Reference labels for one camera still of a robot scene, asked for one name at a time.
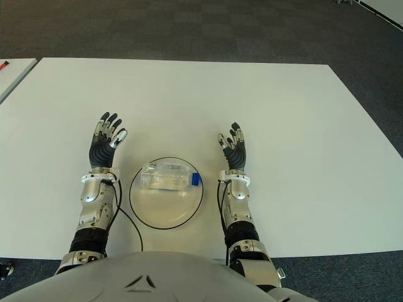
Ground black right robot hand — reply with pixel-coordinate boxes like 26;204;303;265
216;121;249;172

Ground clear water bottle blue cap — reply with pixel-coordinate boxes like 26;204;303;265
140;162;202;192

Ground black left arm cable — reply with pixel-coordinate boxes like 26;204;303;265
106;179;145;252

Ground white side table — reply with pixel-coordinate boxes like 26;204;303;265
0;58;39;105

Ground white plate black rim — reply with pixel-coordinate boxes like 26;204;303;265
129;157;205;230

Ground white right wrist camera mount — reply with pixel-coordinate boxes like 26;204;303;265
217;170;251;185

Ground white table corner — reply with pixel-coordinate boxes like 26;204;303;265
358;0;403;33

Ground grey robot torso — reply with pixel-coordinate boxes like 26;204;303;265
0;250;303;302

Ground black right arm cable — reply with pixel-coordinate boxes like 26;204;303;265
217;181;231;267

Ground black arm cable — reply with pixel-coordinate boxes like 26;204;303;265
106;179;145;252
217;181;231;267

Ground black caster wheel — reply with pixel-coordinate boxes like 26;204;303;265
0;261;15;281

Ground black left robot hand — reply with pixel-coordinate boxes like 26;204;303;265
89;111;128;169

